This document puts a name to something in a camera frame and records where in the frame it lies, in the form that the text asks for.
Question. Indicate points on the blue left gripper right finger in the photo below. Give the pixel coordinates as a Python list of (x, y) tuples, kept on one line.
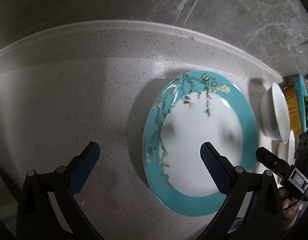
[(219, 167)]

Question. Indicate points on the small white bowl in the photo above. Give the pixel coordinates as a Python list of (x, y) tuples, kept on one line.
[(287, 151)]

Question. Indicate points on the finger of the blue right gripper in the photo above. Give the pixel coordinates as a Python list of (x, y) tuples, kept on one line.
[(274, 163)]

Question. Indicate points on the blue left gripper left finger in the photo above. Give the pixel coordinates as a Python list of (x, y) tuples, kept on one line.
[(81, 167)]

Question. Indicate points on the large white bowl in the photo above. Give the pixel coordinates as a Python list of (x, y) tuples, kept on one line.
[(275, 114)]

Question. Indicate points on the person's right hand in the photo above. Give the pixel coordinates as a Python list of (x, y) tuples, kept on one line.
[(290, 213)]

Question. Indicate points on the teal colander basket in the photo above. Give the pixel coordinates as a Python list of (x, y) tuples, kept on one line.
[(301, 93)]

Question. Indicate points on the large teal floral plate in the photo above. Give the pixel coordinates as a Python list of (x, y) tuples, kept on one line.
[(194, 108)]

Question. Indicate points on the yellow basin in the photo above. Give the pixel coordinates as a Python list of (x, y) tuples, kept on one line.
[(292, 103)]

